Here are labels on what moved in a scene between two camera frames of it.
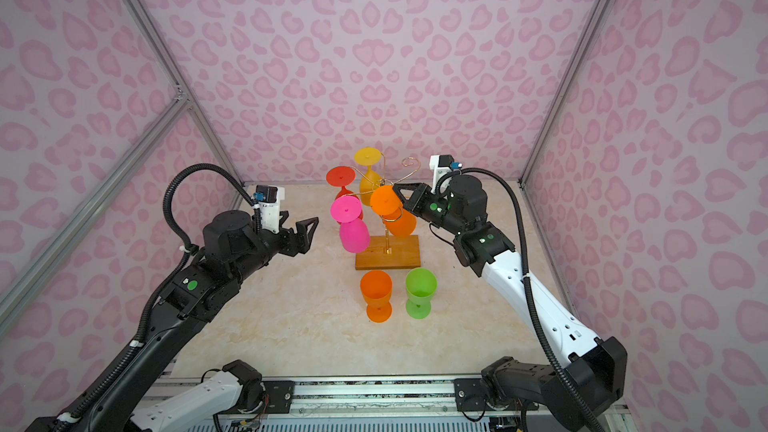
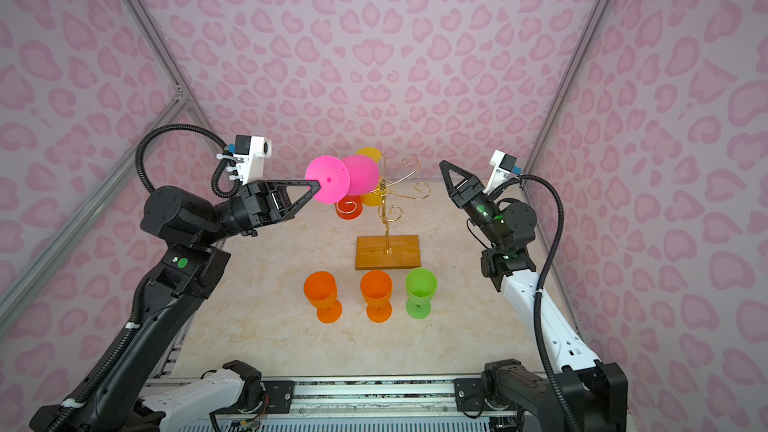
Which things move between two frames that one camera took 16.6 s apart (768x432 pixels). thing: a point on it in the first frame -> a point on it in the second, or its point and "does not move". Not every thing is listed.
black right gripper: [419, 200] -> [460, 197]
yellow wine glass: [371, 179] does not move
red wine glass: [343, 177] -> [349, 207]
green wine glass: [420, 285] does not move
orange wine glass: [376, 287] does not move
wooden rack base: [390, 252] does not move
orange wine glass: [386, 203] -> [320, 290]
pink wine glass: [354, 232] -> [354, 174]
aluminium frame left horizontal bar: [167, 117] does not move
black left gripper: [292, 246] -> [262, 205]
